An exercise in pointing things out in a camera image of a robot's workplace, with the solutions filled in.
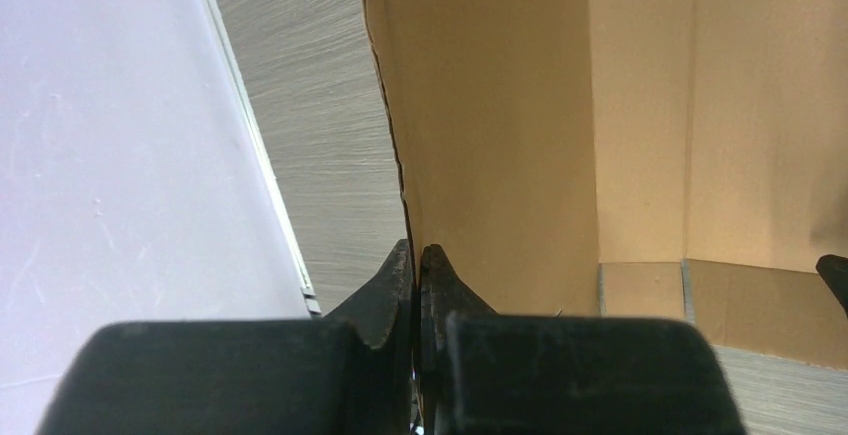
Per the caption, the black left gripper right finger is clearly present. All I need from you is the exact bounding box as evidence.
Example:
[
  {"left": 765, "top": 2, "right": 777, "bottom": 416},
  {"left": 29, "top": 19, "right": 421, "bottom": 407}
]
[{"left": 419, "top": 244, "right": 745, "bottom": 434}]

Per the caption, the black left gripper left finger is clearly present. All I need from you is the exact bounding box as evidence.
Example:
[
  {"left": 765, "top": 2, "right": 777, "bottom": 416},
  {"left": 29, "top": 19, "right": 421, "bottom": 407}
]
[{"left": 38, "top": 240, "right": 413, "bottom": 434}]

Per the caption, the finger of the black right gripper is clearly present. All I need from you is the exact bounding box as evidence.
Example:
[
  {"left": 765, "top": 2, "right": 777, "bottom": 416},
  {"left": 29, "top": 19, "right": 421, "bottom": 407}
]
[{"left": 815, "top": 254, "right": 848, "bottom": 313}]

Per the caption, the brown cardboard box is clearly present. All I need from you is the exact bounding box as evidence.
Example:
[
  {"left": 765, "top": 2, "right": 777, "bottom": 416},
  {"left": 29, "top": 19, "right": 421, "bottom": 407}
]
[{"left": 362, "top": 0, "right": 847, "bottom": 369}]

